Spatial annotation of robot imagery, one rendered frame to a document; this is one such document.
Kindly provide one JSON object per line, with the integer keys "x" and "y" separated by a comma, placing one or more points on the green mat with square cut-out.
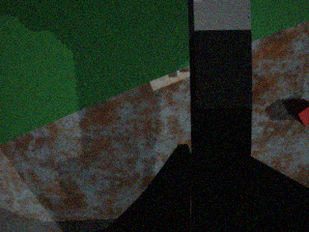
{"x": 58, "y": 56}

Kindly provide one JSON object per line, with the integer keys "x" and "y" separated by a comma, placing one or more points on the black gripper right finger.
{"x": 276, "y": 203}

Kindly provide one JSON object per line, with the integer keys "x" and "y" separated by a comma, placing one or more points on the small red cube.
{"x": 301, "y": 112}

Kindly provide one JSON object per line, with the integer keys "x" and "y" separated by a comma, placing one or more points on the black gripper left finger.
{"x": 165, "y": 205}

